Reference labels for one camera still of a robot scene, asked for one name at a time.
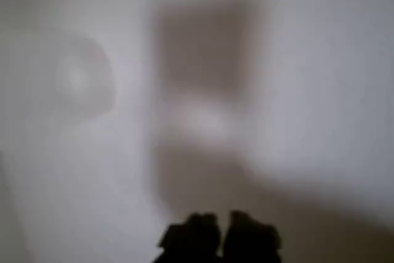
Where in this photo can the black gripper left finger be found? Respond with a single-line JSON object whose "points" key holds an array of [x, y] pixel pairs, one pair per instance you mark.
{"points": [[194, 238]]}

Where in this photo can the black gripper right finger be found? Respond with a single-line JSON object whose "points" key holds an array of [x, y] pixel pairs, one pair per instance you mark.
{"points": [[250, 240]]}

